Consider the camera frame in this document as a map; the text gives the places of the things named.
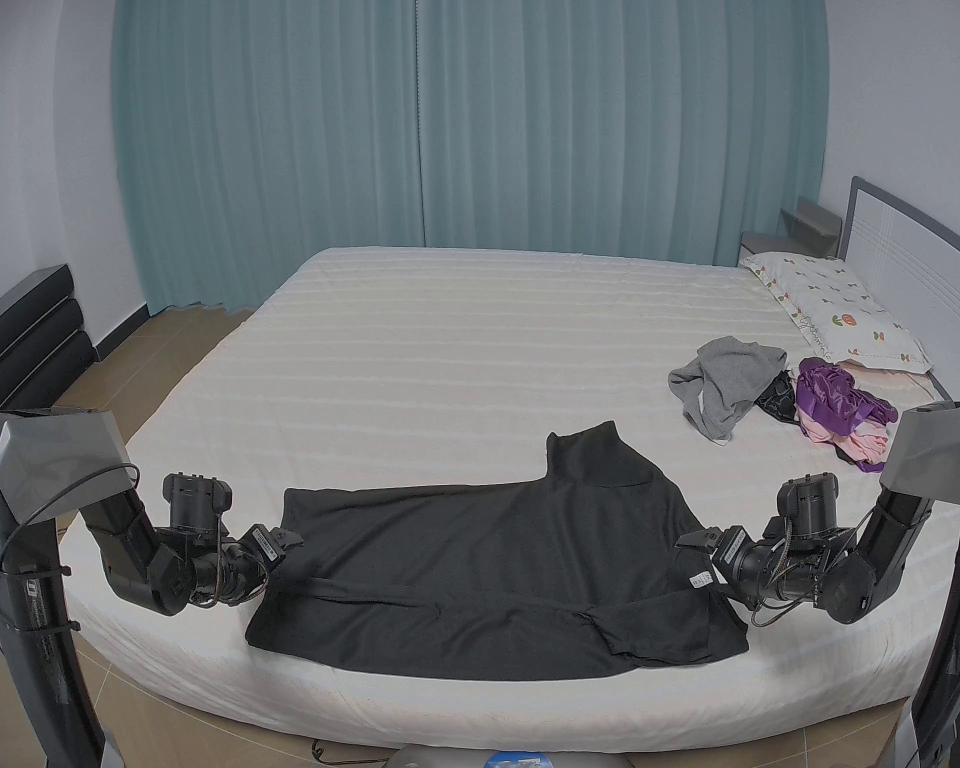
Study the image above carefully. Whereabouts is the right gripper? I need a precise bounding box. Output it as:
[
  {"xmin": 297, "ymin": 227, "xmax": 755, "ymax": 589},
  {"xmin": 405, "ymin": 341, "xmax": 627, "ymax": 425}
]
[{"xmin": 673, "ymin": 527, "xmax": 759, "ymax": 601}]

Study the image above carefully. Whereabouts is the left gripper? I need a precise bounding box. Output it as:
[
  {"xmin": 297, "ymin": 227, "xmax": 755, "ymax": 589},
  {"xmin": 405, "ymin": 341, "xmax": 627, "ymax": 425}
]
[{"xmin": 238, "ymin": 525, "xmax": 306, "ymax": 586}]

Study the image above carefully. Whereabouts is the black T-shirt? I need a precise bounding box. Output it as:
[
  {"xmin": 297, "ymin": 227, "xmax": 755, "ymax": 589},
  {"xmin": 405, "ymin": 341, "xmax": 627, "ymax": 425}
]
[{"xmin": 246, "ymin": 421, "xmax": 751, "ymax": 676}]

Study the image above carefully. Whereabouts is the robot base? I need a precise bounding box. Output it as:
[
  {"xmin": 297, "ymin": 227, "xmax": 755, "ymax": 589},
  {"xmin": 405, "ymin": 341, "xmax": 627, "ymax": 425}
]
[{"xmin": 386, "ymin": 742, "xmax": 627, "ymax": 768}]

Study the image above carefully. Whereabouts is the bed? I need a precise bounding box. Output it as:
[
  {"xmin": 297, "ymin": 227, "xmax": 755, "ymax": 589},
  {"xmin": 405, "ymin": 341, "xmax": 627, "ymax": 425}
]
[{"xmin": 56, "ymin": 176, "xmax": 960, "ymax": 751}]

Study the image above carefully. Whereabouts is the black patterned garment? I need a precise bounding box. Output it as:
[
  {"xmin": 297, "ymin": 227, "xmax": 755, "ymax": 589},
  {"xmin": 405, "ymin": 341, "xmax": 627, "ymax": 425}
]
[{"xmin": 753, "ymin": 369, "xmax": 800, "ymax": 425}]

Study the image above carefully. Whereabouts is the grey garment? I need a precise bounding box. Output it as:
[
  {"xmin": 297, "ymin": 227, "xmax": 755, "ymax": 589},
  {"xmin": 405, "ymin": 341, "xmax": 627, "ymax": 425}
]
[{"xmin": 669, "ymin": 336, "xmax": 790, "ymax": 445}]

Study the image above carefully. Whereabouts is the pink garment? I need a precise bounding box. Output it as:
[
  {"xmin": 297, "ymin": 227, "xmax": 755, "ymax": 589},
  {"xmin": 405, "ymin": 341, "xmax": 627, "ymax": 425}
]
[{"xmin": 798, "ymin": 416, "xmax": 890, "ymax": 466}]

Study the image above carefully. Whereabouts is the purple satin garment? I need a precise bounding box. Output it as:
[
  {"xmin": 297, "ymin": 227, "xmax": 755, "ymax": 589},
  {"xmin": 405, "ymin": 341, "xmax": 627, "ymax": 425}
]
[{"xmin": 795, "ymin": 356, "xmax": 901, "ymax": 475}]

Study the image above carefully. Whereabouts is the white printed pillow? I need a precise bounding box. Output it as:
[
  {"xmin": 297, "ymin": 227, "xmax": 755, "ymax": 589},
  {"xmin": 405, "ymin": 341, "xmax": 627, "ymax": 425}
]
[{"xmin": 738, "ymin": 251, "xmax": 935, "ymax": 375}]

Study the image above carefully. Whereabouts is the grey bedside table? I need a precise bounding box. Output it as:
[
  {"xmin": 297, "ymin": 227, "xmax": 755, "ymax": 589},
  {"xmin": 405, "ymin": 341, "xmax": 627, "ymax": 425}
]
[{"xmin": 738, "ymin": 196, "xmax": 843, "ymax": 260}]

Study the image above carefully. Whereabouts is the blue-green curtain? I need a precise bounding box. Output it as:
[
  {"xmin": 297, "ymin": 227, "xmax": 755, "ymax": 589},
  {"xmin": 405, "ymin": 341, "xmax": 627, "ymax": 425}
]
[
  {"xmin": 416, "ymin": 0, "xmax": 830, "ymax": 265},
  {"xmin": 111, "ymin": 0, "xmax": 425, "ymax": 316}
]

